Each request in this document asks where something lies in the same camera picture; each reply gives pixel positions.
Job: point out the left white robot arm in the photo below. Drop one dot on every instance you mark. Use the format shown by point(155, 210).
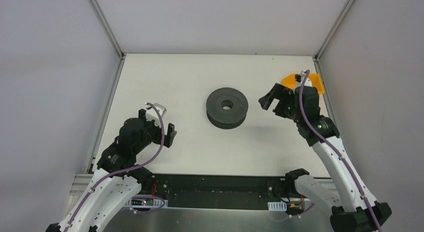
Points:
point(121, 171)

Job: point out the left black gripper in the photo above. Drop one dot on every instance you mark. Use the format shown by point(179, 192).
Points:
point(157, 126)

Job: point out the white cable duct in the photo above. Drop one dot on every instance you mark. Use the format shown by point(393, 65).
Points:
point(277, 206)
point(146, 202)

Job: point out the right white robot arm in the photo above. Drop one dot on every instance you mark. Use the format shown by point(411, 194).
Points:
point(352, 207)

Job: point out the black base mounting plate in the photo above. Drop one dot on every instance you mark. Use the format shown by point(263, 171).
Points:
point(223, 192)

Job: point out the orange plastic bin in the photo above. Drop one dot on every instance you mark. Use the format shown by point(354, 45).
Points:
point(316, 80)

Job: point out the right white cable duct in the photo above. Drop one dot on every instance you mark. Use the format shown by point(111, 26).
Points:
point(277, 206)

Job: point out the black cable spool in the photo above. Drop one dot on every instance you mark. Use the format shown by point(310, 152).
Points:
point(226, 108)

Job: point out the left white cable duct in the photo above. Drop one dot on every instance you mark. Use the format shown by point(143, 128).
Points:
point(146, 202)

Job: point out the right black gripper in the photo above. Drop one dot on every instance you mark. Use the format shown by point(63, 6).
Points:
point(283, 99)

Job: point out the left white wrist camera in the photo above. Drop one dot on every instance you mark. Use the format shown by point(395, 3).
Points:
point(154, 113)

